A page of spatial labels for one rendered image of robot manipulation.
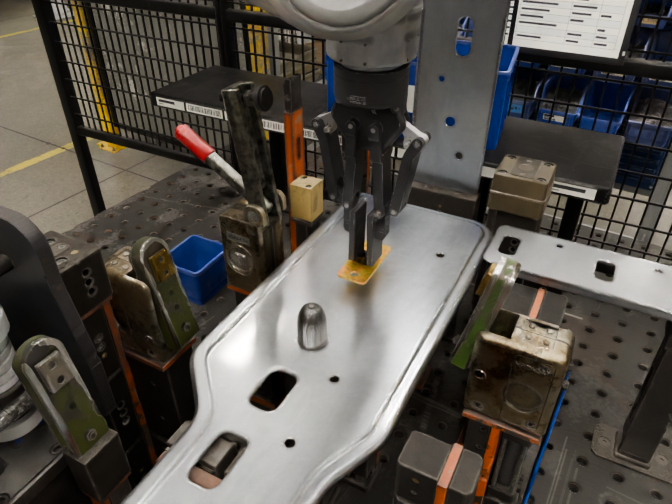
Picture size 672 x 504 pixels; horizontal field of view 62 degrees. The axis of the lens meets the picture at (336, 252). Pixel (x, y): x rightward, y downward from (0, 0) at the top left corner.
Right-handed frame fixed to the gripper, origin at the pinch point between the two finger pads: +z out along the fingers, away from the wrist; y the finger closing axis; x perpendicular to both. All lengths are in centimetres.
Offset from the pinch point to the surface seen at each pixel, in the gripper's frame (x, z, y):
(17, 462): -37.0, 9.4, -18.0
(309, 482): -27.8, 6.3, 8.1
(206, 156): -1.5, -5.9, -21.6
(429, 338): -6.8, 6.4, 11.1
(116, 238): 21, 36, -73
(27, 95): 201, 105, -370
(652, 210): 174, 76, 45
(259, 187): -2.1, -3.8, -13.4
